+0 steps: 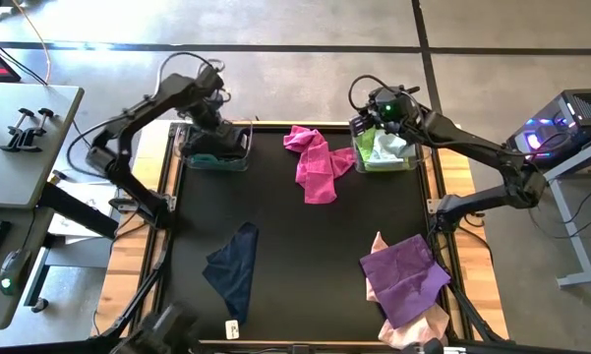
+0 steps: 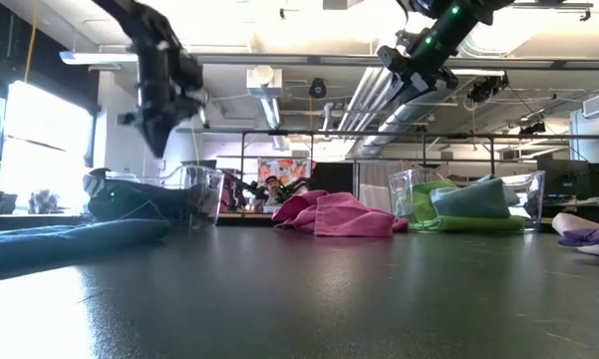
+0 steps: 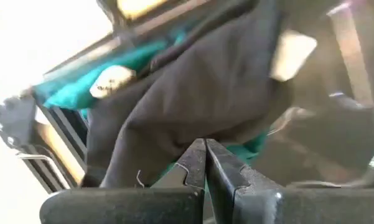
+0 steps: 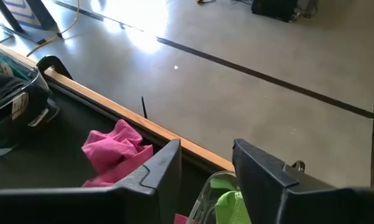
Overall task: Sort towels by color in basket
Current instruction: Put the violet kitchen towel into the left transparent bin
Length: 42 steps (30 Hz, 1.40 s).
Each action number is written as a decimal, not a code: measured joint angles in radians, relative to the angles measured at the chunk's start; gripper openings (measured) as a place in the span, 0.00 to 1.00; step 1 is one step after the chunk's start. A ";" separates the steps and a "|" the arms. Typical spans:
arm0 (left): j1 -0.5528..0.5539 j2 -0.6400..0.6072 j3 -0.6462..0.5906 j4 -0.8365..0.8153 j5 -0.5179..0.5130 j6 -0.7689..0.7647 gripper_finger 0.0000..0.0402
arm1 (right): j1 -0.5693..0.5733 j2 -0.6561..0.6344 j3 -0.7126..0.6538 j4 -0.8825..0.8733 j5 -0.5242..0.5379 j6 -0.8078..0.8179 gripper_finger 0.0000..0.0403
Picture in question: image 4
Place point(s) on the black zip tie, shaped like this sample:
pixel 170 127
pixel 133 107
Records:
pixel 144 109

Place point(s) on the table edge bracket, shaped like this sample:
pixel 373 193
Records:
pixel 298 162
pixel 49 60

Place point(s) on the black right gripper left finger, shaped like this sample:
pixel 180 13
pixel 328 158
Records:
pixel 96 207

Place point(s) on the clear plastic basket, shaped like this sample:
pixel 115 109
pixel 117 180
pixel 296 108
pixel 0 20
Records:
pixel 202 202
pixel 34 93

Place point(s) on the magenta pink towel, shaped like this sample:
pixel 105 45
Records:
pixel 112 149

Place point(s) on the black floor box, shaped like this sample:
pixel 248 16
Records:
pixel 273 9

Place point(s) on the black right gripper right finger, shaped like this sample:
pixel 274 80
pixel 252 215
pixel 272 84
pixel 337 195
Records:
pixel 298 205

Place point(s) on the lime green towel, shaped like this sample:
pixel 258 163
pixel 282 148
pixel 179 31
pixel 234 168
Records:
pixel 230 208

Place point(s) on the black towel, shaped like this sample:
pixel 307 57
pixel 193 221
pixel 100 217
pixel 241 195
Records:
pixel 3 87

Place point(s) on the teal towel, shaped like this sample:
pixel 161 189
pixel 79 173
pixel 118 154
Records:
pixel 15 68

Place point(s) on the black floor sign stand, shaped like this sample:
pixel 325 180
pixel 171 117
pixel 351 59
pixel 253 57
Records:
pixel 21 12

